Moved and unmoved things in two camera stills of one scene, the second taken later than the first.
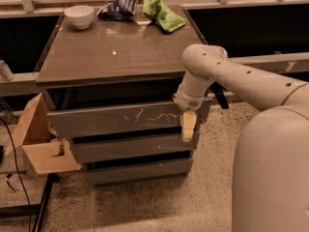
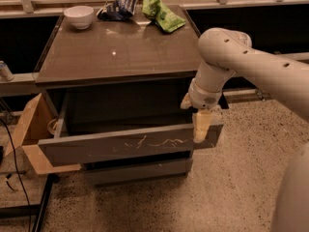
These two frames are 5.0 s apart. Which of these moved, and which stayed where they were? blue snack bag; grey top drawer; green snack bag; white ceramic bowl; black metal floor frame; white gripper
Moved: white gripper; grey top drawer
Stayed: green snack bag; white ceramic bowl; black metal floor frame; blue snack bag
